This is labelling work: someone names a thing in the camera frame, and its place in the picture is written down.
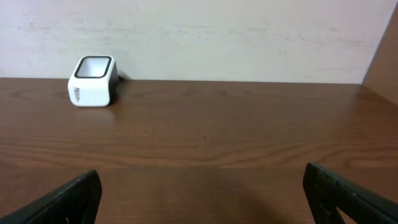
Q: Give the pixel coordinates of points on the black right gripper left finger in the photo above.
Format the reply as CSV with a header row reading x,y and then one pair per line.
x,y
77,201

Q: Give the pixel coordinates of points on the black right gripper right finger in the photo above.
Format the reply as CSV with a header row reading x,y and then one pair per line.
x,y
328,194

